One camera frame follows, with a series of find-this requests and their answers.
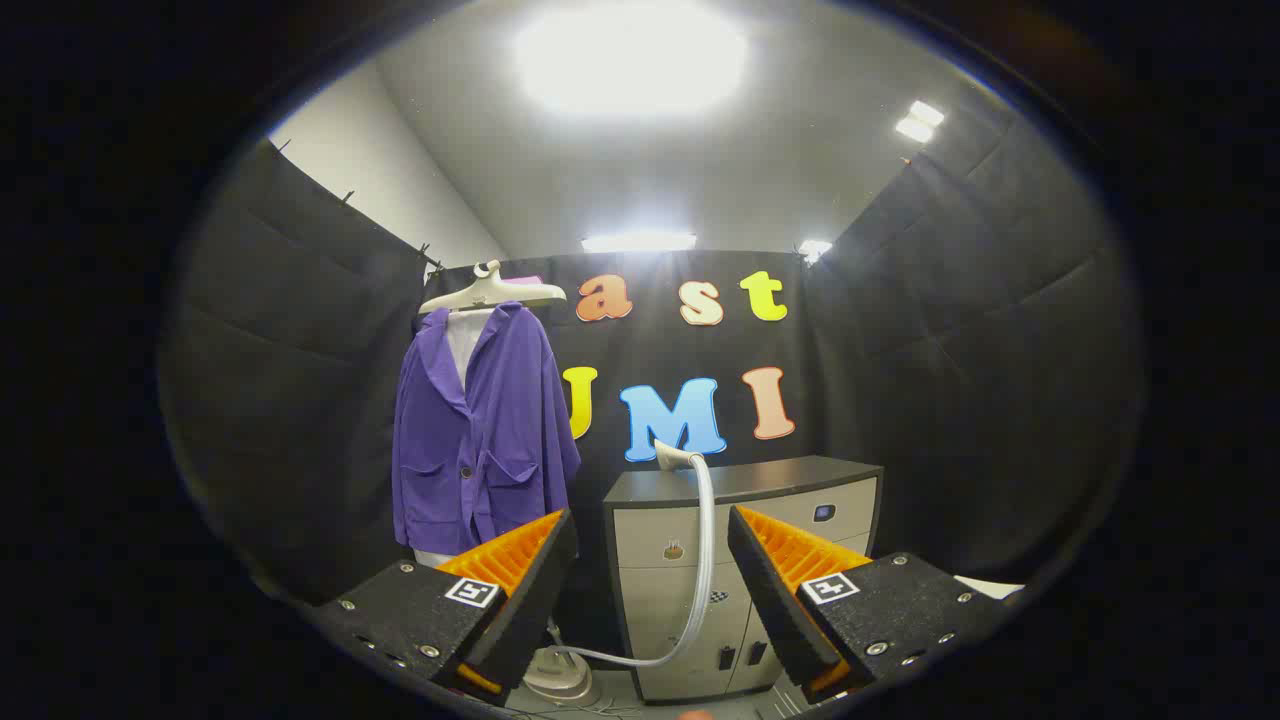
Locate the grey cabinet with dark top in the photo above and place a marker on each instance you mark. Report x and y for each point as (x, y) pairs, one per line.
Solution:
(650, 540)

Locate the large ceiling light panel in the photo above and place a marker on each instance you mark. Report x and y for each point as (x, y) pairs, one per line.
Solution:
(630, 60)

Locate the white clothes hanger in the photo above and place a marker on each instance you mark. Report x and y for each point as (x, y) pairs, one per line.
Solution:
(490, 293)

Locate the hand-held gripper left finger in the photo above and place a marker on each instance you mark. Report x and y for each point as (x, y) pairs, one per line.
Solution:
(530, 600)

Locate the steamer base unit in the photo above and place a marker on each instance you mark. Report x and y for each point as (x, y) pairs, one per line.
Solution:
(560, 685)

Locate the small ceiling light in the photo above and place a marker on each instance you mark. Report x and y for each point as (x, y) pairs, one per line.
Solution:
(920, 122)
(814, 249)

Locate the long ceiling light strip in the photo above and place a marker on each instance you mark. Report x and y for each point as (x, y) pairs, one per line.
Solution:
(640, 242)

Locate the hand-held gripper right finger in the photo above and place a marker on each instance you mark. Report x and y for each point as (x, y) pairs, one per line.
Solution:
(775, 600)

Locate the white sheet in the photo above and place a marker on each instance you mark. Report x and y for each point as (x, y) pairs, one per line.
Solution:
(990, 587)

